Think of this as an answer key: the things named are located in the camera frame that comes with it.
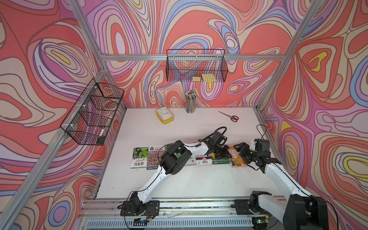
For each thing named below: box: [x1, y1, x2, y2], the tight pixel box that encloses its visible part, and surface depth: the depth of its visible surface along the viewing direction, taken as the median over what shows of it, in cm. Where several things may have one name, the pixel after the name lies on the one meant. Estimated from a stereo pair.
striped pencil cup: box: [184, 90, 197, 114], surface depth 110 cm
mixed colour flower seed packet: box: [184, 156, 197, 166], surface depth 92 cm
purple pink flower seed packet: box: [195, 154, 213, 167], surface depth 92 cm
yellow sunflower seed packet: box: [211, 152, 231, 165], surface depth 92 cm
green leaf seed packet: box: [129, 147, 150, 169], surface depth 93 cm
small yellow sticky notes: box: [192, 76, 201, 82], surface depth 84 cm
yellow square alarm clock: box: [156, 106, 174, 125], surface depth 114 cm
